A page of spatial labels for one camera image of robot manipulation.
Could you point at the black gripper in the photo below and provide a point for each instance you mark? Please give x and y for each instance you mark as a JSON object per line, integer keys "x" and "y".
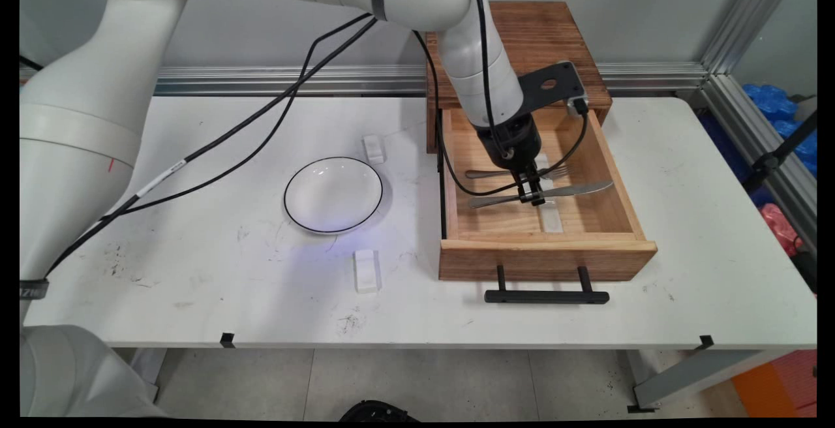
{"x": 512, "y": 144}

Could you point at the silver table knife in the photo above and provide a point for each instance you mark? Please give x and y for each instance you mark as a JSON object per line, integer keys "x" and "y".
{"x": 580, "y": 188}

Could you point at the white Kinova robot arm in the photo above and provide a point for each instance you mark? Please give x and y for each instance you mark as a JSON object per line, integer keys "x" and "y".
{"x": 78, "y": 108}

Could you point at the long white cutlery rest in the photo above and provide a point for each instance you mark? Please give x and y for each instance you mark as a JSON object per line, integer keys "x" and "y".
{"x": 553, "y": 222}

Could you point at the silver fork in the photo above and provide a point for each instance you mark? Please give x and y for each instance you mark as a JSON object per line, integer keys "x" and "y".
{"x": 483, "y": 173}

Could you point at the light wooden drawer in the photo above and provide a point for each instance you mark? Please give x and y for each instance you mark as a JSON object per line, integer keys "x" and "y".
{"x": 541, "y": 261}

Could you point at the dark brown wooden cabinet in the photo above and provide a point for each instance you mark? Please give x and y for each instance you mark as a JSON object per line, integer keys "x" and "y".
{"x": 564, "y": 30}

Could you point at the small white cutlery rest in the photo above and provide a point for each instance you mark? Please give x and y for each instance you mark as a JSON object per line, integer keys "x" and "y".
{"x": 374, "y": 149}

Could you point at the white knife rest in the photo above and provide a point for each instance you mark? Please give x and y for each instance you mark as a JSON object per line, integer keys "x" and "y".
{"x": 366, "y": 271}

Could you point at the white plate with black rim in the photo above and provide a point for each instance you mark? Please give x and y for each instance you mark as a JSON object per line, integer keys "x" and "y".
{"x": 333, "y": 194}

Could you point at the black table edge clip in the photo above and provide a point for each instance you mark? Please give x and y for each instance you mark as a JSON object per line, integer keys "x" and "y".
{"x": 705, "y": 342}
{"x": 227, "y": 340}

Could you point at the black stand pole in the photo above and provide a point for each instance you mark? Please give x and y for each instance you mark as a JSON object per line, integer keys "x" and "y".
{"x": 766, "y": 164}

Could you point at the grey slanted table leg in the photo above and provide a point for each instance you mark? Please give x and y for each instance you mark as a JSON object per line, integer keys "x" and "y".
{"x": 685, "y": 376}

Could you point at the pink plastic bag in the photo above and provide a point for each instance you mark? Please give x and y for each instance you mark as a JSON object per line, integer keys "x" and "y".
{"x": 776, "y": 222}

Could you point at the dark blue plastic bag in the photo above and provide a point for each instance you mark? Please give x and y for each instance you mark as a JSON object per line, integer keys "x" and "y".
{"x": 770, "y": 102}

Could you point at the black round object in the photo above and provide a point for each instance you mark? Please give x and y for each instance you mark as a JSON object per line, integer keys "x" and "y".
{"x": 378, "y": 412}

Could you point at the orange box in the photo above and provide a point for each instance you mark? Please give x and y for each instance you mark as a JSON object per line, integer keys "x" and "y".
{"x": 783, "y": 382}

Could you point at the grey straight table leg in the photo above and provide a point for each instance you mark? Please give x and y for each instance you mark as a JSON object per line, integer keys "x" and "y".
{"x": 147, "y": 366}

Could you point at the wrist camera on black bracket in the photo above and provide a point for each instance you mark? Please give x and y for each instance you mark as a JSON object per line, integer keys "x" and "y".
{"x": 548, "y": 85}

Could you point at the aluminium frame side rail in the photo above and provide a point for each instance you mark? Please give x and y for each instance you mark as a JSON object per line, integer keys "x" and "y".
{"x": 750, "y": 134}

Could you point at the aluminium frame post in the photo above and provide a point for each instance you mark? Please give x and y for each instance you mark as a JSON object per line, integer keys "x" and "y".
{"x": 743, "y": 17}

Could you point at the horizontal aluminium frame rail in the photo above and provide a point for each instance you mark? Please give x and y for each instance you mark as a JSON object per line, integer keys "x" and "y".
{"x": 261, "y": 80}

